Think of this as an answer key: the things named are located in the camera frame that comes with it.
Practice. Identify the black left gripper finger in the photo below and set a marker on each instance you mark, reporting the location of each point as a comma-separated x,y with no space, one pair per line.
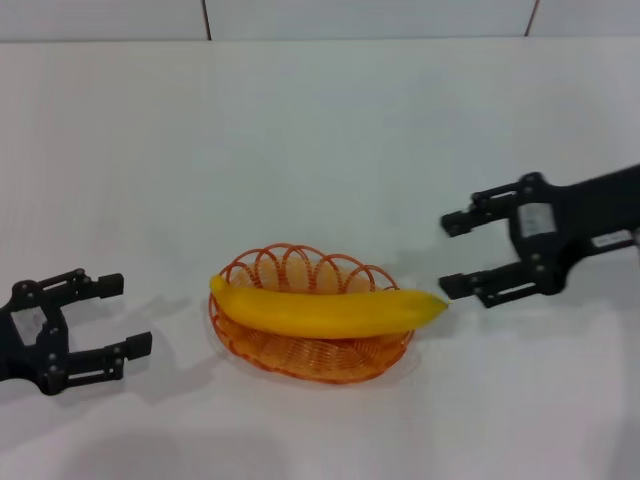
75,287
100,360

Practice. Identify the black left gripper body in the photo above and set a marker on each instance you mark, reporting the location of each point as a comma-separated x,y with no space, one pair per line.
45,350

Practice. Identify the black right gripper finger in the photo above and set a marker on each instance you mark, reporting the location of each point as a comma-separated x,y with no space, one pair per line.
480,212
495,285

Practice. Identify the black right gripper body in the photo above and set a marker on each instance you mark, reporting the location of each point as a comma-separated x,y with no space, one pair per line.
580,210

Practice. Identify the yellow banana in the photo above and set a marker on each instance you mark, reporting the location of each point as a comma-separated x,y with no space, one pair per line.
320,312

